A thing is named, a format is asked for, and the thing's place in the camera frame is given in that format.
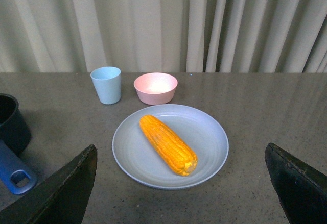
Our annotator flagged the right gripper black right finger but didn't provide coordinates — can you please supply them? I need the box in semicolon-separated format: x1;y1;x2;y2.
265;143;326;223

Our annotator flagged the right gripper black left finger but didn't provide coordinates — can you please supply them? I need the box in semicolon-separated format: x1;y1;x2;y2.
1;145;97;223

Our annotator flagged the yellow corn cob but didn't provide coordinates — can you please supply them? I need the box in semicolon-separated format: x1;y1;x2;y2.
139;115;198;177

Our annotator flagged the dark blue pot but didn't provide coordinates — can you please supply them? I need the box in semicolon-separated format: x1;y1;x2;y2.
1;93;38;195

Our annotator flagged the light blue plate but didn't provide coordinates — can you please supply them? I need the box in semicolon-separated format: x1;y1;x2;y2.
112;104;229;190

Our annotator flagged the light blue cup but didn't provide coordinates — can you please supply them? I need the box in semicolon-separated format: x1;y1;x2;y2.
90;66;121;105

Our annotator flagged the pink bowl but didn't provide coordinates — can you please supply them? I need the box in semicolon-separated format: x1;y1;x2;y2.
133;72;178;105

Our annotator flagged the grey curtain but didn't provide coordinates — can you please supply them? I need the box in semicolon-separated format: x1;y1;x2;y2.
1;0;326;73

